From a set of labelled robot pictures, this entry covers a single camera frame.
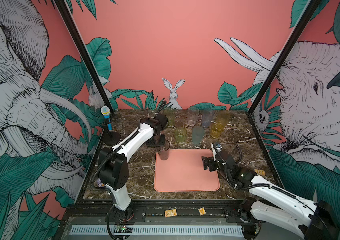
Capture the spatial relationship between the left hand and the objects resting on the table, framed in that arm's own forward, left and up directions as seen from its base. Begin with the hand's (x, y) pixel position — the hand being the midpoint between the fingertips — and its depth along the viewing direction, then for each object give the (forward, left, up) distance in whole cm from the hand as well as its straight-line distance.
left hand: (159, 143), depth 85 cm
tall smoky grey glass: (-4, -3, -1) cm, 5 cm away
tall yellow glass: (+22, -44, -3) cm, 49 cm away
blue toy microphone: (+18, +32, +10) cm, 38 cm away
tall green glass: (+37, -7, -14) cm, 40 cm away
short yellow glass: (+18, -40, -10) cm, 45 cm away
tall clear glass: (+24, -23, -4) cm, 34 cm away
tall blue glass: (+24, -34, -3) cm, 42 cm away
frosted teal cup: (+16, -27, -13) cm, 34 cm away
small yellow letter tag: (-33, -22, -12) cm, 42 cm away
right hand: (-8, -27, +1) cm, 28 cm away
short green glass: (+15, -14, -12) cm, 24 cm away
